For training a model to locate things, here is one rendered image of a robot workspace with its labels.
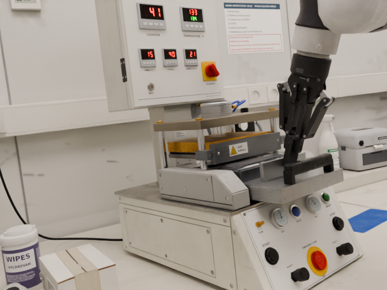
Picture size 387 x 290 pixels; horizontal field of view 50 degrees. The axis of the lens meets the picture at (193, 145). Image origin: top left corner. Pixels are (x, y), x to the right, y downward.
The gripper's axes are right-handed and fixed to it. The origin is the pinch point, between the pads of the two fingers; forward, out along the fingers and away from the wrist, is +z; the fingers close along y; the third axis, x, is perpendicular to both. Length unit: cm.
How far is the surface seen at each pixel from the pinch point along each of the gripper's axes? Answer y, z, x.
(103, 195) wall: -70, 44, -6
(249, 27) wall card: -78, -17, 64
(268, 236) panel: 6.1, 14.6, -10.6
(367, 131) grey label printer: -30, 18, 94
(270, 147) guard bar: -11.2, 4.3, 6.9
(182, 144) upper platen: -23.7, 5.6, -10.9
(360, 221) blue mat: 1.1, 28.6, 39.7
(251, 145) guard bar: -11.5, 3.0, 0.1
